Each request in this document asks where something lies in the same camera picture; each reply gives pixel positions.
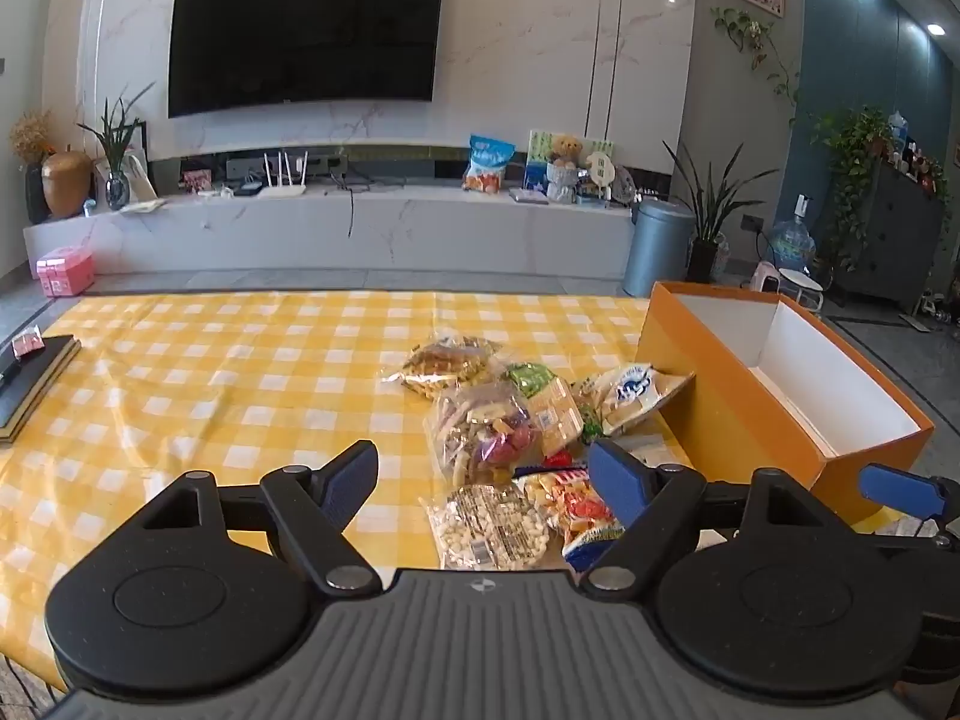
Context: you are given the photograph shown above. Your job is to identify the brown teddy bear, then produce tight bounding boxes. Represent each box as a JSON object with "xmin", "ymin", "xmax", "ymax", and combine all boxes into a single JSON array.
[{"xmin": 546, "ymin": 135, "xmax": 586, "ymax": 203}]

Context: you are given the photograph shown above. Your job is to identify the grey round trash can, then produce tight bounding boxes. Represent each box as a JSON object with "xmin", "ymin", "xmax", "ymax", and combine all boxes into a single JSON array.
[{"xmin": 622, "ymin": 199, "xmax": 697, "ymax": 299}]

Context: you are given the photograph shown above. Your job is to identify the dark hardcover book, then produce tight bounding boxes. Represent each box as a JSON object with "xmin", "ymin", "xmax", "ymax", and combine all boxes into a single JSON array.
[{"xmin": 0, "ymin": 335, "xmax": 82, "ymax": 443}]

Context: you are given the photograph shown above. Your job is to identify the orange cardboard box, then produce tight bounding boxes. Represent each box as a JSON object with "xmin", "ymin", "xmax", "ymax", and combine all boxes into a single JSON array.
[{"xmin": 636, "ymin": 281, "xmax": 937, "ymax": 527}]

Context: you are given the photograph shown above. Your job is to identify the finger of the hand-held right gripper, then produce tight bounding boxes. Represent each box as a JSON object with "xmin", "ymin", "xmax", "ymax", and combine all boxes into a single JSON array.
[{"xmin": 859, "ymin": 463, "xmax": 960, "ymax": 545}]

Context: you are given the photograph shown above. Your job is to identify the white marble media console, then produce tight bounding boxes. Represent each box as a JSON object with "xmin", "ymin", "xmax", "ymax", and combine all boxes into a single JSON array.
[{"xmin": 22, "ymin": 142, "xmax": 638, "ymax": 278}]

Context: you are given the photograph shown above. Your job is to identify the long-leaf potted plant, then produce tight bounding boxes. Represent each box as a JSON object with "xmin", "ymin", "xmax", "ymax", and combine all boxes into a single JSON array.
[{"xmin": 664, "ymin": 139, "xmax": 781, "ymax": 284}]

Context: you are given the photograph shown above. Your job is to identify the clear bag of peanuts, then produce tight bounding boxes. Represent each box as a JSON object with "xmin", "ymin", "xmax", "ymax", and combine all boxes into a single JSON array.
[{"xmin": 426, "ymin": 484, "xmax": 550, "ymax": 571}]

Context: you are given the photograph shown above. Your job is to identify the white paper sheet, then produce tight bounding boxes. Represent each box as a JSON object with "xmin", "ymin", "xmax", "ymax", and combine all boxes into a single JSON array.
[{"xmin": 120, "ymin": 150, "xmax": 167, "ymax": 215}]

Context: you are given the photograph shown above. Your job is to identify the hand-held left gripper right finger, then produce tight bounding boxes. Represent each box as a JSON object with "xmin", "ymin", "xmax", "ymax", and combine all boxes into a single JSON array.
[{"xmin": 579, "ymin": 438, "xmax": 830, "ymax": 594}]

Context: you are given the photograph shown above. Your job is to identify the green plant in glass vase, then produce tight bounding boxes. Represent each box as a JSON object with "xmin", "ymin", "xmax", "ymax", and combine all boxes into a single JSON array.
[{"xmin": 77, "ymin": 82, "xmax": 156, "ymax": 211}]

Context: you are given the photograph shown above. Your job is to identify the wall vine plant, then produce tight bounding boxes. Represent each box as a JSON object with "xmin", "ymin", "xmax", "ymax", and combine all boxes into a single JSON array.
[{"xmin": 711, "ymin": 7, "xmax": 800, "ymax": 125}]

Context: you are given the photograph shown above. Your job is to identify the white round stool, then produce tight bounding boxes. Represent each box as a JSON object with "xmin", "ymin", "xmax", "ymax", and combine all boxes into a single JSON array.
[{"xmin": 778, "ymin": 268, "xmax": 826, "ymax": 312}]

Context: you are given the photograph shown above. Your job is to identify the clear bag of colourful candies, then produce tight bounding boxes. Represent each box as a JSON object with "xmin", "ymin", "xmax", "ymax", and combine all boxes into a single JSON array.
[{"xmin": 424, "ymin": 382, "xmax": 541, "ymax": 492}]

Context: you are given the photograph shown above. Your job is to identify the pink storage box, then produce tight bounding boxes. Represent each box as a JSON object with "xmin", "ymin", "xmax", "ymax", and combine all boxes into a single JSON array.
[{"xmin": 36, "ymin": 247, "xmax": 96, "ymax": 299}]

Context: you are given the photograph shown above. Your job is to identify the red and white snack bag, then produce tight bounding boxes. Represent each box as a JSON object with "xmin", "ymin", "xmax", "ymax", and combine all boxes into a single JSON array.
[{"xmin": 514, "ymin": 465, "xmax": 627, "ymax": 575}]

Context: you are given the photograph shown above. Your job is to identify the trailing ivy plant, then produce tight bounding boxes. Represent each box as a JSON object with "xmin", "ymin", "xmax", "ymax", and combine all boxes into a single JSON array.
[{"xmin": 810, "ymin": 109, "xmax": 897, "ymax": 271}]

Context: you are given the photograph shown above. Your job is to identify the dark grey cabinet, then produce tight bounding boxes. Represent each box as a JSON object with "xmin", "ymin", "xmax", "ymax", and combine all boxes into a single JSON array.
[{"xmin": 836, "ymin": 161, "xmax": 950, "ymax": 312}]

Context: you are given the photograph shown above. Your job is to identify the brown round vase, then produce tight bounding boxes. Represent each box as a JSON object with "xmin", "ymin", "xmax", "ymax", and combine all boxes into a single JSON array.
[{"xmin": 41, "ymin": 150, "xmax": 93, "ymax": 220}]

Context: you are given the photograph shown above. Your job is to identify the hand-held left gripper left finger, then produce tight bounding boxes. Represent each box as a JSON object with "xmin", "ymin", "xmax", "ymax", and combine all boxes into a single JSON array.
[{"xmin": 139, "ymin": 440, "xmax": 382, "ymax": 595}]

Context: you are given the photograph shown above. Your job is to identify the clear bag of biscuits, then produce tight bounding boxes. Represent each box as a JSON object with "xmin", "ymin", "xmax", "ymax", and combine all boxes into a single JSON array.
[{"xmin": 381, "ymin": 335, "xmax": 502, "ymax": 400}]

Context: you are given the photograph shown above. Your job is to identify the yellow checked tablecloth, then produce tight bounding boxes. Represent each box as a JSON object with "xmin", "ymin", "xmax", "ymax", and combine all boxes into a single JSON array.
[{"xmin": 0, "ymin": 289, "xmax": 931, "ymax": 691}]

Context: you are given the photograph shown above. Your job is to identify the black wall television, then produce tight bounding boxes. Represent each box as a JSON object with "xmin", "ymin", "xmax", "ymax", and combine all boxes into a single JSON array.
[{"xmin": 166, "ymin": 0, "xmax": 448, "ymax": 119}]

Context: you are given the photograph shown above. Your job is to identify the dried flowers in dark vase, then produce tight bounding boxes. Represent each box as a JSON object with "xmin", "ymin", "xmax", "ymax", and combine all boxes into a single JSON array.
[{"xmin": 9, "ymin": 111, "xmax": 57, "ymax": 224}]

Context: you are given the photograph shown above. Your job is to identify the blue water jug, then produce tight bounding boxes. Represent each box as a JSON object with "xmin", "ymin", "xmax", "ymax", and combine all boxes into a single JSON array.
[{"xmin": 772, "ymin": 195, "xmax": 818, "ymax": 267}]

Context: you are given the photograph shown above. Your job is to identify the white and blue snack bag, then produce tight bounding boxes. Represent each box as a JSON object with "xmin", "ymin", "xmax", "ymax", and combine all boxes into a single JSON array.
[{"xmin": 574, "ymin": 362, "xmax": 695, "ymax": 437}]

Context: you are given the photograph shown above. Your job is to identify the white router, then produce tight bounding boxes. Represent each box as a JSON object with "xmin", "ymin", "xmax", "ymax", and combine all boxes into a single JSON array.
[{"xmin": 257, "ymin": 152, "xmax": 310, "ymax": 198}]

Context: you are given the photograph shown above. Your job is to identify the group of bottles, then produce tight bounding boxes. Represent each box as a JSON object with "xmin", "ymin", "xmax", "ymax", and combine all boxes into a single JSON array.
[{"xmin": 889, "ymin": 112, "xmax": 947, "ymax": 182}]

